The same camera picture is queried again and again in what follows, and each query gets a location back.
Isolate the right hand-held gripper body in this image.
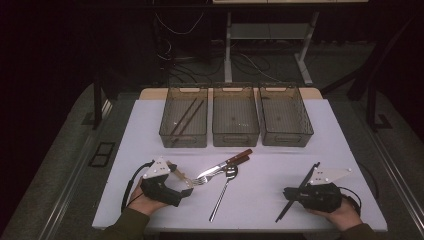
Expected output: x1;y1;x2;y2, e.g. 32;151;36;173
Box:
299;167;353;214

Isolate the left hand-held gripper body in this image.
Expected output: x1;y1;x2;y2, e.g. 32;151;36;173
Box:
140;157;184;208

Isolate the wooden handle fork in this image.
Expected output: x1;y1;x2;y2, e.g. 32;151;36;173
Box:
190;155;251;187

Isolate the metal spoon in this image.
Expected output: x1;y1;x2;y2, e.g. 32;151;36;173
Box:
208;165;239;223

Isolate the wooden handle knife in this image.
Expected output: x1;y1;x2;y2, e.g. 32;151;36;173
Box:
196;148;254;179

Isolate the brown chopstick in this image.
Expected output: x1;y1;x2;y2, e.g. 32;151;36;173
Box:
169;97;198;136
176;99;205;137

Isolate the smoked plastic bin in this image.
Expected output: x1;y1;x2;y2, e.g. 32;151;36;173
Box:
212;85;260;148
158;86;209;149
258;84;315;148

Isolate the person's left hand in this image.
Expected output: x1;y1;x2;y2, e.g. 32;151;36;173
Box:
128;186;168;217

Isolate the person's right hand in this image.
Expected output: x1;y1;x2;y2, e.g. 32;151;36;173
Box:
306;199;363;232

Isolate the white table cover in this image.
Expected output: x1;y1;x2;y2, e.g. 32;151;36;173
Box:
91;98;389;233

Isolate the black stand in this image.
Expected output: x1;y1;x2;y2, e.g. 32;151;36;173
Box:
92;71;104;131
364;83;394;133

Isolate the left hand-held gripper cable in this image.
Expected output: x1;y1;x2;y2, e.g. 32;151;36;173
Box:
121;160;156;212

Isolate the metal floor rail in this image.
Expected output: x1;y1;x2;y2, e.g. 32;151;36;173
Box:
43;99;113;240
364;126;424;231

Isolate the bundle of black floor cables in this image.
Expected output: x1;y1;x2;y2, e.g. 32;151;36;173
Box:
168;56;224;84

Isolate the white floor cable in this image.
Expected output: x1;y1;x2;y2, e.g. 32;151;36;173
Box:
238;52;279;83

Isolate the hanging white cable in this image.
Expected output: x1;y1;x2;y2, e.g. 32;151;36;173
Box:
154;11;205;35

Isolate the white metal desk frame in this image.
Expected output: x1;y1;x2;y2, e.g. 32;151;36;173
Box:
223;11;320;87

